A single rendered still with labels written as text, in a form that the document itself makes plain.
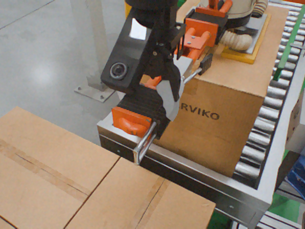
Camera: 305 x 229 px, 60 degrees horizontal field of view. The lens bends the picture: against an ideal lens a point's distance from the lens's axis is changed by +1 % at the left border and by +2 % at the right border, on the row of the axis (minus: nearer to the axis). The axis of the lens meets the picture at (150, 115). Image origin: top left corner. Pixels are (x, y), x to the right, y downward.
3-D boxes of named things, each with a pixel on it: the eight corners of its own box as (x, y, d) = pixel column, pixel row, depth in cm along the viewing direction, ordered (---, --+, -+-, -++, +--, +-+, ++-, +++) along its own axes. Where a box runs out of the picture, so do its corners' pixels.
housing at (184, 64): (164, 68, 61) (165, 51, 58) (192, 76, 59) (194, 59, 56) (151, 85, 56) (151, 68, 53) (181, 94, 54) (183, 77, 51)
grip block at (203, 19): (191, 26, 75) (193, 5, 71) (225, 33, 72) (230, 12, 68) (180, 39, 70) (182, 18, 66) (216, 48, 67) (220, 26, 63)
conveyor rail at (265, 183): (314, 2, 243) (324, -20, 229) (320, 3, 241) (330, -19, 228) (242, 216, 102) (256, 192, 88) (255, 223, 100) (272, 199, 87)
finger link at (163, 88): (196, 104, 47) (182, 59, 42) (185, 126, 44) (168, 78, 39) (181, 104, 49) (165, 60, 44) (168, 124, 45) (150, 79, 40)
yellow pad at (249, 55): (243, 13, 103) (247, 0, 100) (270, 18, 100) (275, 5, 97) (219, 57, 82) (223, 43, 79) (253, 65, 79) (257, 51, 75)
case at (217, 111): (185, 66, 147) (194, -9, 119) (259, 86, 135) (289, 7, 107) (135, 141, 109) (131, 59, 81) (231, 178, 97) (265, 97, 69)
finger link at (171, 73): (188, 96, 41) (171, 45, 36) (184, 102, 40) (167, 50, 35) (162, 97, 44) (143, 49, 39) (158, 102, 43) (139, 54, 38)
